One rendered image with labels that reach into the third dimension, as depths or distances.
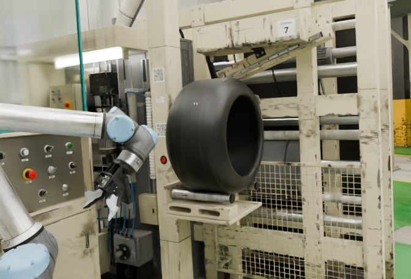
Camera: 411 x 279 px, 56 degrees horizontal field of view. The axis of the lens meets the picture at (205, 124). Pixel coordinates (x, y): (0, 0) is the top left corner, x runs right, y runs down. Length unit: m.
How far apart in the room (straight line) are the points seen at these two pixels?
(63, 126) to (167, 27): 0.95
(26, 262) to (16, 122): 0.43
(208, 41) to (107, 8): 10.07
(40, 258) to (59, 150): 0.73
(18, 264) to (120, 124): 0.53
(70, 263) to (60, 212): 0.26
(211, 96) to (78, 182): 0.82
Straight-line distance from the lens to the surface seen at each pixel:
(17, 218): 1.53
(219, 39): 2.16
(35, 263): 1.38
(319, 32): 2.10
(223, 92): 1.76
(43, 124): 1.32
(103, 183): 1.41
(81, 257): 2.09
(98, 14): 12.01
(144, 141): 1.46
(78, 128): 1.31
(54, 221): 1.96
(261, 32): 2.06
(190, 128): 1.70
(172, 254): 2.18
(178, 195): 1.95
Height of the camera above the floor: 1.34
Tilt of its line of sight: 3 degrees down
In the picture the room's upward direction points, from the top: 3 degrees counter-clockwise
